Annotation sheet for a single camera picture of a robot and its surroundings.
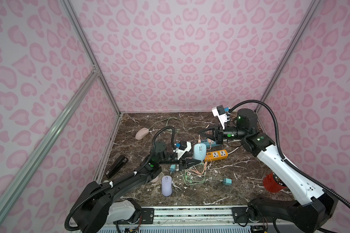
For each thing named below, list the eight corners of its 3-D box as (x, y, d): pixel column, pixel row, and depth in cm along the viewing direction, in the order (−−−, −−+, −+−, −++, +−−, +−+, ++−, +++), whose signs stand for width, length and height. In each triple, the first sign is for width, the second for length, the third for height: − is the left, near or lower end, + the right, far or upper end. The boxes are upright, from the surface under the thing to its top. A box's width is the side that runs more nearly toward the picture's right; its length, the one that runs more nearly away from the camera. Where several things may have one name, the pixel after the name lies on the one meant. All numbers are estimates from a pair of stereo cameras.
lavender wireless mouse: (160, 196, 81) (160, 195, 79) (162, 177, 88) (161, 175, 86) (172, 196, 81) (171, 195, 79) (172, 177, 88) (172, 175, 86)
